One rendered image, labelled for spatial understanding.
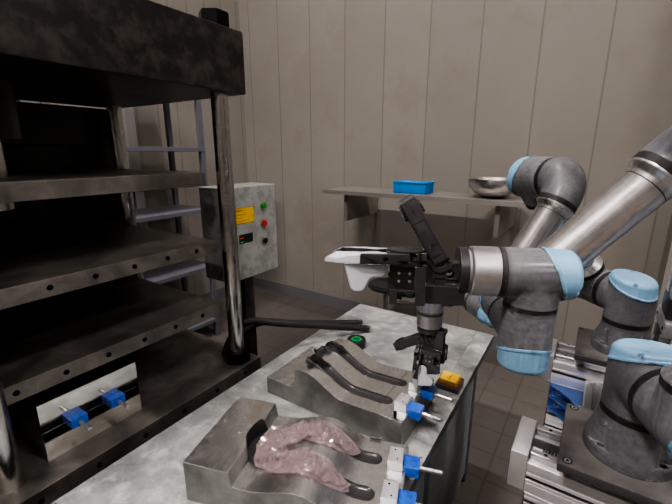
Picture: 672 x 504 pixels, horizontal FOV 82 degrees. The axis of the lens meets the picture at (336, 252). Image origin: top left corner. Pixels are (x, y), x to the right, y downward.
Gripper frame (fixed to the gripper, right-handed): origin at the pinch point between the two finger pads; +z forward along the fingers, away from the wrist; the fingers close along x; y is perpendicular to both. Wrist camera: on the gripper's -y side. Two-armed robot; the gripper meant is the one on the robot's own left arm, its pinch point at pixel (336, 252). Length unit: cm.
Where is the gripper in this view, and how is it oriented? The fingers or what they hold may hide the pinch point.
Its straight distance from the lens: 61.2
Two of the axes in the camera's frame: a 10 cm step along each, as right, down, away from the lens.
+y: -0.2, 9.9, 1.2
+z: -9.9, -0.3, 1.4
